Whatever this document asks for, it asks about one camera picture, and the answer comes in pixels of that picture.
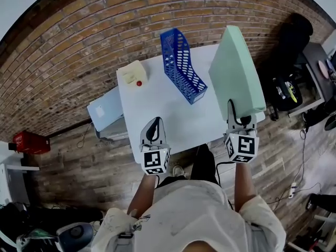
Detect person's left forearm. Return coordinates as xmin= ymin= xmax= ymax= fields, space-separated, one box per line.
xmin=127 ymin=172 xmax=158 ymax=219

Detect pink plate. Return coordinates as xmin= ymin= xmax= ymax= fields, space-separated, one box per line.
xmin=318 ymin=59 xmax=329 ymax=80

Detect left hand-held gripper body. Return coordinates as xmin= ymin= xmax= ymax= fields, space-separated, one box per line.
xmin=139 ymin=142 xmax=172 ymax=176

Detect yellow-green item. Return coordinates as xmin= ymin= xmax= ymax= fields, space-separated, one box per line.
xmin=286 ymin=81 xmax=299 ymax=103

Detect white power strip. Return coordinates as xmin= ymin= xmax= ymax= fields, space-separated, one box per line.
xmin=288 ymin=182 xmax=298 ymax=199

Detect person's white shirt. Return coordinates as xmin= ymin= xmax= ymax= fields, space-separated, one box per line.
xmin=91 ymin=179 xmax=287 ymax=252

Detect person's right forearm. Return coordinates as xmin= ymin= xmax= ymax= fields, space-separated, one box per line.
xmin=233 ymin=163 xmax=257 ymax=214

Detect dark grey desk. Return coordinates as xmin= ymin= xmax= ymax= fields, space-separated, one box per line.
xmin=287 ymin=42 xmax=336 ymax=118

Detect white table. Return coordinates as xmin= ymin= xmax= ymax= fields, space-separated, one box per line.
xmin=116 ymin=43 xmax=266 ymax=164

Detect black office chair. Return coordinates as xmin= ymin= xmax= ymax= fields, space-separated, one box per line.
xmin=265 ymin=13 xmax=314 ymax=122

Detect dark grey padded seat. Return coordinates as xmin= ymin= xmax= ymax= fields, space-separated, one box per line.
xmin=56 ymin=222 xmax=95 ymax=252

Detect black cable loop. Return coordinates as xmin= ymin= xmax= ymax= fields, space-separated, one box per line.
xmin=76 ymin=123 xmax=92 ymax=149

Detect mint green folder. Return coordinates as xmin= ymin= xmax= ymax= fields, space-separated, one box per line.
xmin=208 ymin=25 xmax=267 ymax=122

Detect red plastic crate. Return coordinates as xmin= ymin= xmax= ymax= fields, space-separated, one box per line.
xmin=12 ymin=130 xmax=51 ymax=155

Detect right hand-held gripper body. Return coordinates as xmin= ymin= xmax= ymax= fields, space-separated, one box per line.
xmin=223 ymin=132 xmax=260 ymax=164

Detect cream desk organizer box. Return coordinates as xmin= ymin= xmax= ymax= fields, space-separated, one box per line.
xmin=117 ymin=60 xmax=149 ymax=88

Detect blue mesh file holder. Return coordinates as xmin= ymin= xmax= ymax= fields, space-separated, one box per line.
xmin=160 ymin=27 xmax=208 ymax=105

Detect person's black shorts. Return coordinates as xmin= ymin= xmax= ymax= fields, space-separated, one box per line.
xmin=157 ymin=143 xmax=220 ymax=187

